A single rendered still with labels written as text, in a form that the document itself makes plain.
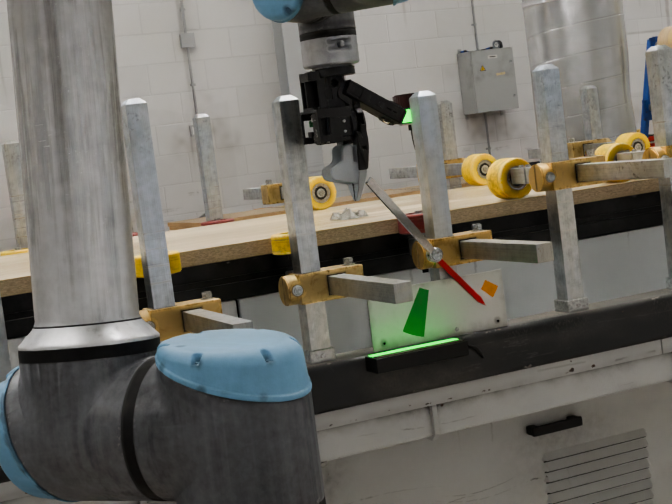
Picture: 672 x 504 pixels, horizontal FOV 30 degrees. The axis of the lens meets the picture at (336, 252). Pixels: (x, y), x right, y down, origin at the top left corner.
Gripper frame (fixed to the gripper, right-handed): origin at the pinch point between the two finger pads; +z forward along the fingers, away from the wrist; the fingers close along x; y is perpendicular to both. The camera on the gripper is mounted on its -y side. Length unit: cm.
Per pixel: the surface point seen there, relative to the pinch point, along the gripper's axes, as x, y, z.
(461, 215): -26.6, -32.3, 8.4
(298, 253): -6.3, 9.4, 8.7
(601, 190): -27, -65, 8
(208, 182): -115, -11, -3
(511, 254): 11.0, -19.8, 12.8
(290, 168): -6.3, 8.9, -5.1
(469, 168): -93, -72, 2
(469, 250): -2.5, -19.8, 12.5
